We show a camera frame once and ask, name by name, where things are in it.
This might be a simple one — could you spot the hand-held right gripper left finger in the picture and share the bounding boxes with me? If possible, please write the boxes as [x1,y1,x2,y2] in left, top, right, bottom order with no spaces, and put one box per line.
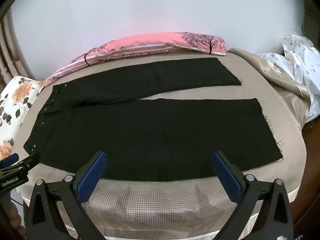
[26,151,108,240]

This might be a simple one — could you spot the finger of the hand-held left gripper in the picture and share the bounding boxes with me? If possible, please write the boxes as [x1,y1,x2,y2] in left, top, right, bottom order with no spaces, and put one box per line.
[0,153,20,168]
[0,153,40,178]

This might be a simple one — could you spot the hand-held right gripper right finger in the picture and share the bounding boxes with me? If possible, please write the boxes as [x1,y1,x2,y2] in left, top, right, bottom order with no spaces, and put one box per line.
[211,151,294,240]

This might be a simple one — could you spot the black pants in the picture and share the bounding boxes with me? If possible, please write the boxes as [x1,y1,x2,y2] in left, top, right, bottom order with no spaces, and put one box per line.
[23,57,283,182]

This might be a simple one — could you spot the person's left hand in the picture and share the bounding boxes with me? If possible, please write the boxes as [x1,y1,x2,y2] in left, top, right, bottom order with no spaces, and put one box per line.
[7,199,27,234]

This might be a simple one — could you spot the white floral pillow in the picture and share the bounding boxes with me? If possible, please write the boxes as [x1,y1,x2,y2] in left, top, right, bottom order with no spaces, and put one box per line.
[0,76,45,160]

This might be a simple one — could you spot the beige woven bed cover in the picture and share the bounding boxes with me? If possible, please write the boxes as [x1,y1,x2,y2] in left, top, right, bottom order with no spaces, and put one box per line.
[19,49,308,240]

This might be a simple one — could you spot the beige curtain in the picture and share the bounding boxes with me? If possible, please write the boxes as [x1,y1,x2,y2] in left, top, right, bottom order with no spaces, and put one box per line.
[0,12,33,87]

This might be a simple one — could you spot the beige satin blanket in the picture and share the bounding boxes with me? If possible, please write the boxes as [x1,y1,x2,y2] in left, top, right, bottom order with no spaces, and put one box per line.
[226,47,313,130]

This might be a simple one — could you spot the white spotted sheet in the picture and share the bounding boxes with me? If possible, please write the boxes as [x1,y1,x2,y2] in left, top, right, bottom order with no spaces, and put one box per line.
[257,35,320,120]

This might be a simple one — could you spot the pink striped tree-print pillow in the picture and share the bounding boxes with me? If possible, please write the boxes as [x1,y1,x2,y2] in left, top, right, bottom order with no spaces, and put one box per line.
[44,31,227,87]

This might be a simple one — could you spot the dark wooden furniture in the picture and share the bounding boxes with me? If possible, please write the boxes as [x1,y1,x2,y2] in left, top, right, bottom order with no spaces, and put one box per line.
[282,0,320,42]

